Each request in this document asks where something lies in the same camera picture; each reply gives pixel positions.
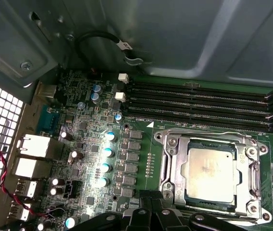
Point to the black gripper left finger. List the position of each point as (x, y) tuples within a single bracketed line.
[(138, 221)]

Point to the silver USB port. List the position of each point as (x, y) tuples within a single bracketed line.
[(28, 188), (22, 213)]

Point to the black open PC case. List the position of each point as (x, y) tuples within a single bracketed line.
[(174, 36)]

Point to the black RAM slot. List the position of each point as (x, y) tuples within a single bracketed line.
[(198, 107), (198, 88), (198, 98), (198, 118)]

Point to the silver ethernet port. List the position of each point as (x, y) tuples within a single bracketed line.
[(37, 146)]

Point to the black fan connector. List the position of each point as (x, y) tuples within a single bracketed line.
[(69, 190)]

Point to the blue-top capacitor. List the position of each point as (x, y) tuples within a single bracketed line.
[(108, 152), (110, 136), (95, 98), (119, 118), (97, 87), (70, 222), (103, 182), (106, 168)]

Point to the silver CPU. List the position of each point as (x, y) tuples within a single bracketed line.
[(211, 173)]

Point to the silver-top capacitor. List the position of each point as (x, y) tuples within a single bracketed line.
[(74, 155), (81, 105), (53, 191), (41, 226), (64, 135), (55, 181)]

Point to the silver port block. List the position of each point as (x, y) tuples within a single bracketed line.
[(30, 168)]

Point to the gold metal port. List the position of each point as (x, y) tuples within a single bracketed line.
[(46, 91)]

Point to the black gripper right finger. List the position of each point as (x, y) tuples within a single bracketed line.
[(167, 221)]

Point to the metal socket cover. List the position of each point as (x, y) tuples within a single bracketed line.
[(178, 166)]

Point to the grey power chip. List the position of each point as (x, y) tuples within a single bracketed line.
[(131, 168), (133, 157), (127, 192), (129, 180), (134, 145), (135, 134)]

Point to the CPU socket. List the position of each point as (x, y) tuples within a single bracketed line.
[(172, 142)]

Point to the blue serial port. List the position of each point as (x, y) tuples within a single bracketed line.
[(47, 120)]

